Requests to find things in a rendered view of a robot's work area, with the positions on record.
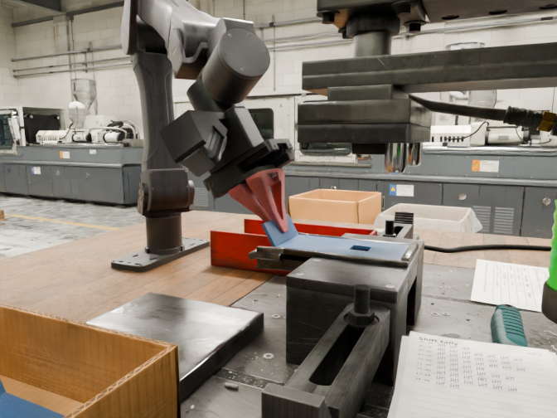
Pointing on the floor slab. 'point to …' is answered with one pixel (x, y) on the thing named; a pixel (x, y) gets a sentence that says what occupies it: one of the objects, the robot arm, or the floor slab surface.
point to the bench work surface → (191, 267)
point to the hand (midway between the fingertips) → (280, 226)
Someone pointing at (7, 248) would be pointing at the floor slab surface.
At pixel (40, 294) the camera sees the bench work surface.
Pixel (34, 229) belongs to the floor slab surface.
